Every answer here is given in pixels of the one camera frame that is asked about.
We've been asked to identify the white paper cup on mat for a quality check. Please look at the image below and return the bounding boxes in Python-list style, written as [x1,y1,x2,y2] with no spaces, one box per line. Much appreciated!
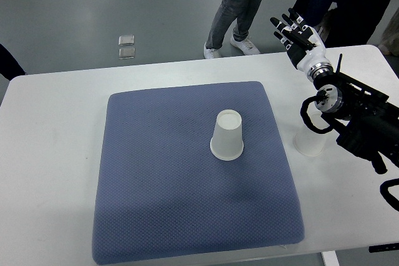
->
[209,110,244,161]

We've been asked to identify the black table control panel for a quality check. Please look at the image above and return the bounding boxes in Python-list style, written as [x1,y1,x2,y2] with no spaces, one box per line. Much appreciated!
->
[368,242,399,253]

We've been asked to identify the dark-clothed person at left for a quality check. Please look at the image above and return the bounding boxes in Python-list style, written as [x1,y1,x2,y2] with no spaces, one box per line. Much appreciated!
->
[0,44,26,80]

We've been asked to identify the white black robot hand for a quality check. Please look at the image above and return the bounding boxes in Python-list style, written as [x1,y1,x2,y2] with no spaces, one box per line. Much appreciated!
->
[270,8,333,82]

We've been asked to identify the upper metal floor plate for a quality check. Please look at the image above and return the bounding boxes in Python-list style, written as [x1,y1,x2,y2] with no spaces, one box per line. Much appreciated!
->
[118,34,135,45]

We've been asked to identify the metal floor plate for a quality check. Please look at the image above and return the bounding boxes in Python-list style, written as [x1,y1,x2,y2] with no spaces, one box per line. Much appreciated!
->
[118,34,135,45]
[119,47,135,59]

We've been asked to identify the white paper cup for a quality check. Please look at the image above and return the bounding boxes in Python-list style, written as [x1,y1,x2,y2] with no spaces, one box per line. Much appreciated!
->
[293,112,327,157]
[209,110,244,161]

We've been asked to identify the white table leg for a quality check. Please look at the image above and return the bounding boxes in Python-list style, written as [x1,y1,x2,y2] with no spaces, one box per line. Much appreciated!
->
[321,250,340,266]

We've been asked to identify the blue quilted cushion mat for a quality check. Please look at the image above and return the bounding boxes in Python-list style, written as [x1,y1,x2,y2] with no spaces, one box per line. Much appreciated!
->
[92,81,305,265]

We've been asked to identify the lower metal floor plate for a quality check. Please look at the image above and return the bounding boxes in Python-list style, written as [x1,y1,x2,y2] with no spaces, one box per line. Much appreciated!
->
[119,47,135,59]

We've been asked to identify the person in dark clothes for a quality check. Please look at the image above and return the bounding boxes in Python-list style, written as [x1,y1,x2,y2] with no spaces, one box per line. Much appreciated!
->
[292,0,399,47]

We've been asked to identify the person in grey jeans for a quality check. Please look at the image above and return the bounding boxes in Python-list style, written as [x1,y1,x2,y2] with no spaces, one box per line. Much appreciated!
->
[203,0,262,59]

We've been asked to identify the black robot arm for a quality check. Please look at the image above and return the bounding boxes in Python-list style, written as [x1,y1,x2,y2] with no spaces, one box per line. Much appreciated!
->
[300,62,398,174]

